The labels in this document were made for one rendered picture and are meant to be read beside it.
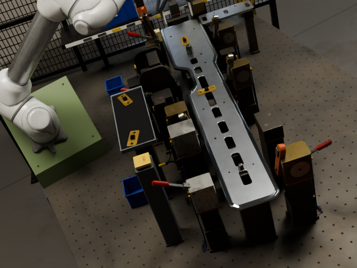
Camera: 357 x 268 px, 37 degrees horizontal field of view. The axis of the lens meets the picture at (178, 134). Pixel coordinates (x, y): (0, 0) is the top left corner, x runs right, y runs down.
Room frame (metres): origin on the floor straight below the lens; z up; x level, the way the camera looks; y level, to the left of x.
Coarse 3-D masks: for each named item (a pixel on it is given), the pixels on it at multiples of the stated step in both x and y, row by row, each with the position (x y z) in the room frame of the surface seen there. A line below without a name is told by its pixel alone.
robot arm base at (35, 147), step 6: (54, 108) 2.19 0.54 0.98; (60, 126) 2.12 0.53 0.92; (60, 132) 2.10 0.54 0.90; (30, 138) 2.08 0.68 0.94; (54, 138) 2.06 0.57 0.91; (60, 138) 2.08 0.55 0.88; (66, 138) 2.09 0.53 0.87; (36, 144) 2.07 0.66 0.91; (42, 144) 2.06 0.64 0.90; (48, 144) 2.05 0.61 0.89; (54, 144) 2.05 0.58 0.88; (36, 150) 2.05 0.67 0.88; (54, 150) 2.03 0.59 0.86
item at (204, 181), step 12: (192, 180) 1.35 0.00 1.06; (204, 180) 1.33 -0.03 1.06; (192, 192) 1.29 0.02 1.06; (204, 192) 1.29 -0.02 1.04; (192, 204) 1.31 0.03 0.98; (204, 204) 1.29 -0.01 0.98; (216, 204) 1.29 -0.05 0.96; (204, 216) 1.30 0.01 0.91; (216, 216) 1.30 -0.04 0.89; (204, 228) 1.32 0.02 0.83; (216, 228) 1.30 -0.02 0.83; (204, 240) 1.34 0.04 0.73; (216, 240) 1.30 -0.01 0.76; (228, 240) 1.30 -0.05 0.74
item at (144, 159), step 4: (136, 156) 1.45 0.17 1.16; (140, 156) 1.45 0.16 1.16; (144, 156) 1.44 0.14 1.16; (148, 156) 1.43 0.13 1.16; (136, 160) 1.43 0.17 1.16; (140, 160) 1.43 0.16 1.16; (144, 160) 1.42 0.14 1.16; (148, 160) 1.41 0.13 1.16; (136, 164) 1.41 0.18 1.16; (140, 164) 1.41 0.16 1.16; (144, 164) 1.40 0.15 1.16; (148, 164) 1.40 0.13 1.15; (136, 168) 1.40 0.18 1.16; (140, 168) 1.40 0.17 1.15
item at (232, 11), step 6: (246, 0) 2.58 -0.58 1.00; (228, 6) 2.58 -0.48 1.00; (234, 6) 2.56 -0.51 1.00; (240, 6) 2.54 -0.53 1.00; (252, 6) 2.50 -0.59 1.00; (210, 12) 2.58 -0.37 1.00; (216, 12) 2.56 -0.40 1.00; (222, 12) 2.54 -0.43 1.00; (228, 12) 2.52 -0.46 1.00; (234, 12) 2.50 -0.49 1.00; (240, 12) 2.49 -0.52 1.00; (210, 18) 2.52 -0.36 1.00; (222, 18) 2.49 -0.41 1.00
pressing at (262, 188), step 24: (192, 24) 2.52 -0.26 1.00; (168, 48) 2.36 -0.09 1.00; (192, 48) 2.29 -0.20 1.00; (192, 72) 2.08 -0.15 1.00; (216, 72) 2.03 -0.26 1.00; (192, 96) 1.91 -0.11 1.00; (216, 96) 1.85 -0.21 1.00; (216, 120) 1.70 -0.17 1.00; (240, 120) 1.65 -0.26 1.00; (216, 144) 1.56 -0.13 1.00; (240, 144) 1.51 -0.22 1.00; (216, 168) 1.43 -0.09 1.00; (264, 168) 1.35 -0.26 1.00; (240, 192) 1.27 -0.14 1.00; (264, 192) 1.24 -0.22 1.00
